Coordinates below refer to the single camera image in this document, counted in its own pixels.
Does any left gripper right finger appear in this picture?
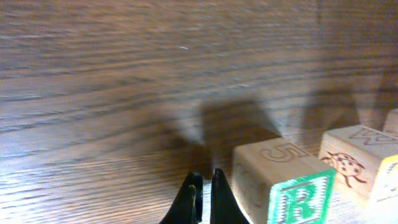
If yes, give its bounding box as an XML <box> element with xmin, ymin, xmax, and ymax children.
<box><xmin>210</xmin><ymin>168</ymin><xmax>249</xmax><ymax>224</ymax></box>

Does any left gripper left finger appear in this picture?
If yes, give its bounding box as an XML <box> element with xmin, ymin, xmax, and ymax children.
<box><xmin>160</xmin><ymin>172</ymin><xmax>203</xmax><ymax>224</ymax></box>

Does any yellow S block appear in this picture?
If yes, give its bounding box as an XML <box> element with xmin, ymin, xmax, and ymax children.
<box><xmin>318</xmin><ymin>125</ymin><xmax>397</xmax><ymax>208</ymax></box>
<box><xmin>383</xmin><ymin>108</ymin><xmax>398</xmax><ymax>136</ymax></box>

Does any green R block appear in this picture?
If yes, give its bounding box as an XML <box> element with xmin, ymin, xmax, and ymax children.
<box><xmin>232</xmin><ymin>138</ymin><xmax>336</xmax><ymax>224</ymax></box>

